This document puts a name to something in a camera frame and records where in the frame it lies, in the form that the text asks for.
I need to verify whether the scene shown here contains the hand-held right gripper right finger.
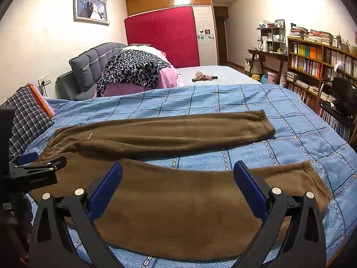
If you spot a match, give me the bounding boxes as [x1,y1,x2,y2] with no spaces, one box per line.
[234,160,327,268]

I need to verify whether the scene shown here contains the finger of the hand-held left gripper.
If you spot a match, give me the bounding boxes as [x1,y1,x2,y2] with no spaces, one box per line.
[10,156,67,175]
[9,152,39,166]

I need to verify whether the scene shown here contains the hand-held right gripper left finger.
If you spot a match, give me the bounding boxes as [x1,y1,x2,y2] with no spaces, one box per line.
[29,161,123,268]

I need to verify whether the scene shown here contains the brown fleece pants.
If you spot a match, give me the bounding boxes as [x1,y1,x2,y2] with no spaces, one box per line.
[29,110,334,260]

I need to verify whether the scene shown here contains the plaid pillow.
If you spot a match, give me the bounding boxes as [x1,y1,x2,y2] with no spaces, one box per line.
[3,85,55,157]

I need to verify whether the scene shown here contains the orange pink cushion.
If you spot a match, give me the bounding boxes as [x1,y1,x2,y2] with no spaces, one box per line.
[28,83,58,117]

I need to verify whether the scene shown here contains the blue patterned blanket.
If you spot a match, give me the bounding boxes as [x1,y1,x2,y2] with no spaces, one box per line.
[17,84,357,268]

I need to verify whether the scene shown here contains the grey upholstered headboard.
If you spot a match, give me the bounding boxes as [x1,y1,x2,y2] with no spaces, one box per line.
[56,42,129,101]

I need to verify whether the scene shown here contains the white striped bed sheet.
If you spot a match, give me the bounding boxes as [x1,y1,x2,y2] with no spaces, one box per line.
[174,65,263,88]

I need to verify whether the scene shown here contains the white box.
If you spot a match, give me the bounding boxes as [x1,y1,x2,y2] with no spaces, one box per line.
[245,59,257,75]

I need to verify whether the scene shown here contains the leopard print cloth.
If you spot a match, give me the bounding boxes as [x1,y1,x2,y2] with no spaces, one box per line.
[95,49,172,97]

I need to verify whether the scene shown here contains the pink bedding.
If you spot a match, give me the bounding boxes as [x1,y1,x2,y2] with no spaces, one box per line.
[96,46,185,98]

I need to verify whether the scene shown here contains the wooden desk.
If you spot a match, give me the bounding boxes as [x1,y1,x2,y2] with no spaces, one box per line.
[247,49,288,86]

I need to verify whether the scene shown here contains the black office chair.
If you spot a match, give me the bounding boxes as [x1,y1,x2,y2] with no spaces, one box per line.
[318,77,357,130]

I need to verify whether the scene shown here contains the rows of shelved books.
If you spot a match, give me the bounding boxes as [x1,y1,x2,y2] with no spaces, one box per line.
[289,42,357,143]

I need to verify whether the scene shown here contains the dark wooden door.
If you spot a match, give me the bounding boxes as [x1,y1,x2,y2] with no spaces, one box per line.
[213,6,230,66]

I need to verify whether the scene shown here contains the wooden desk organizer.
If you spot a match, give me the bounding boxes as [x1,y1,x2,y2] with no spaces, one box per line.
[257,26,287,53]

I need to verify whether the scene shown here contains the wooden bookshelf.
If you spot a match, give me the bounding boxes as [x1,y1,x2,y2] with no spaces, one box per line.
[287,36,357,146]

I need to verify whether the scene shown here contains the red mattress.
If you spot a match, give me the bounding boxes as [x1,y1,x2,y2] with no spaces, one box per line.
[124,6,200,68]

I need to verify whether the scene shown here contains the stacks of books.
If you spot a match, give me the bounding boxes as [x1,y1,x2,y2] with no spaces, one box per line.
[290,24,334,46]

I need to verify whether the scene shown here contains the framed wedding photo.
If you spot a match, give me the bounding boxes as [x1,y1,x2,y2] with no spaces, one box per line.
[73,0,110,26]

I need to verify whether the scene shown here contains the wooden wardrobe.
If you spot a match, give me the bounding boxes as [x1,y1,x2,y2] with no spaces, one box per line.
[125,0,218,67]

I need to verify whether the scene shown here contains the white wall socket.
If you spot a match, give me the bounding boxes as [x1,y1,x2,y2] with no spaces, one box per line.
[37,74,51,88]

